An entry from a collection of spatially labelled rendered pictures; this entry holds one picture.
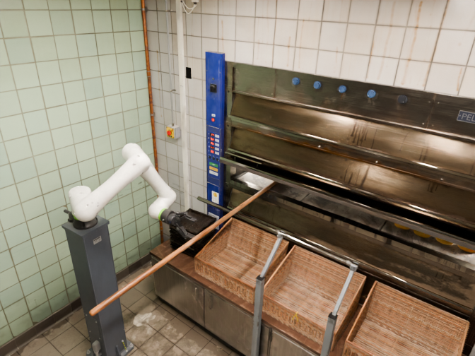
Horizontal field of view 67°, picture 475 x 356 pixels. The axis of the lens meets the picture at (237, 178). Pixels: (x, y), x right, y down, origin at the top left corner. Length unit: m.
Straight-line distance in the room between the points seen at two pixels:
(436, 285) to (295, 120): 1.33
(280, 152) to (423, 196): 0.94
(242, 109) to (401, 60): 1.09
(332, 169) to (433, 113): 0.67
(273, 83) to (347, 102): 0.52
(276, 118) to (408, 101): 0.84
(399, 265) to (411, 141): 0.81
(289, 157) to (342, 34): 0.85
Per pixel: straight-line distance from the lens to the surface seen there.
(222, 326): 2.97
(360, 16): 2.18
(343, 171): 2.37
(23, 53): 2.73
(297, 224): 2.71
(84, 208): 2.18
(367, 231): 2.49
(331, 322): 2.19
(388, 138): 2.22
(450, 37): 2.08
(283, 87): 2.43
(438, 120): 2.16
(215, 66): 2.68
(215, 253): 3.02
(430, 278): 2.54
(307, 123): 2.38
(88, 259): 2.49
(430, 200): 2.28
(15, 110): 2.74
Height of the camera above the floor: 2.50
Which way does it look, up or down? 27 degrees down
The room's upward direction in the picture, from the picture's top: 2 degrees clockwise
